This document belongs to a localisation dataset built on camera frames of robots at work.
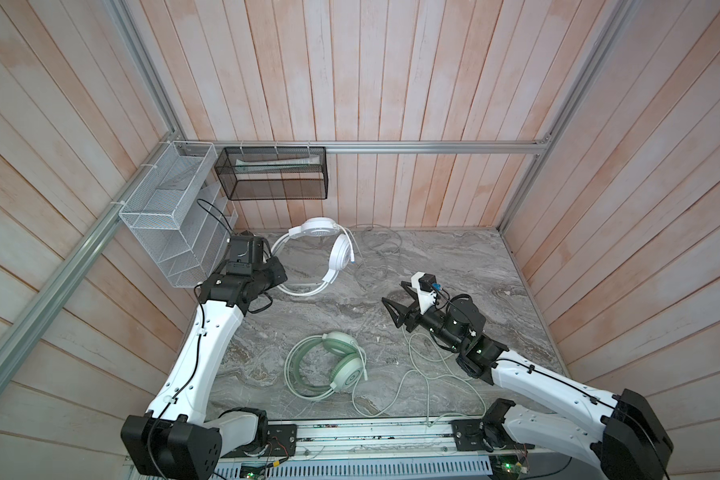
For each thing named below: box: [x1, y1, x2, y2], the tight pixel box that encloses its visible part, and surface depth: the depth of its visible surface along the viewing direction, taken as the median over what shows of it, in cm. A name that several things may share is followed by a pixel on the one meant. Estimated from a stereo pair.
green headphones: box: [290, 331, 363, 394], surface depth 82 cm
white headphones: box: [271, 217, 352, 297], surface depth 73 cm
